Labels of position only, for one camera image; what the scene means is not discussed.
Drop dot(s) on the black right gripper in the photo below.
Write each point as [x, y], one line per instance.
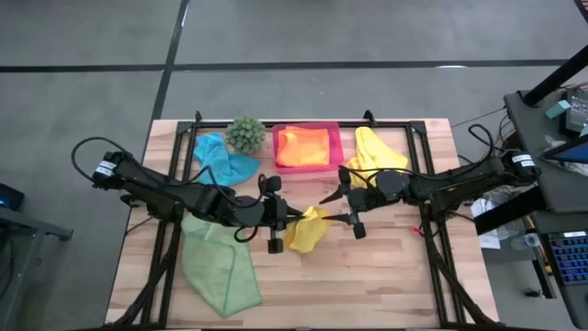
[363, 200]

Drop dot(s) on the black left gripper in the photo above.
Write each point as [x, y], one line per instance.
[274, 216]

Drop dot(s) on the yellow microfiber towel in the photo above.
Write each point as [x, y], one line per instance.
[305, 236]
[376, 151]

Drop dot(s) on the orange microfiber towel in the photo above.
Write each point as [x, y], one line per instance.
[303, 147]

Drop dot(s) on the green microfiber towel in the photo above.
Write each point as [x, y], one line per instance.
[220, 271]

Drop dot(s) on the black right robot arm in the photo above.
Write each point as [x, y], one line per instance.
[450, 184]

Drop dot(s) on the blue microfiber towel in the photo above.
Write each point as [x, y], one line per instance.
[220, 161]

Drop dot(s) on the pink plastic bin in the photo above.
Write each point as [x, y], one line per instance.
[337, 138]

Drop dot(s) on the green artificial potted plant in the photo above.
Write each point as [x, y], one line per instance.
[245, 134]

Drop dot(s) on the white crumpled paper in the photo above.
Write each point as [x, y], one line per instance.
[482, 207]

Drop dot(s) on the clear plastic bottle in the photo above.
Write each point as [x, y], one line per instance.
[528, 241]

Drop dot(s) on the black side desk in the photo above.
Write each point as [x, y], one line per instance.
[528, 138]

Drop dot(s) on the black keyboard desk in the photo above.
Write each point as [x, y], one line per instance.
[551, 220]

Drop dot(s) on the blue-keyed keyboard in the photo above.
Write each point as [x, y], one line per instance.
[569, 259]

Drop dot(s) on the teal block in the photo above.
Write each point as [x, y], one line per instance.
[557, 109]

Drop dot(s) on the laptop with blue screen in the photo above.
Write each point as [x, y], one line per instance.
[574, 154]

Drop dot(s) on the black slanted pole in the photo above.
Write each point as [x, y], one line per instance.
[551, 80]

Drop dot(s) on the black tablet device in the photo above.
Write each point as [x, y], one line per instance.
[578, 115]

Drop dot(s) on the grey metal desk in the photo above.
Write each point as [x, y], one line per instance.
[27, 220]

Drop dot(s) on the black device with blue light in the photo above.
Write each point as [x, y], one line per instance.
[11, 197]

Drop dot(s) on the black aluminium table frame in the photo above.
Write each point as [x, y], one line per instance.
[418, 126]

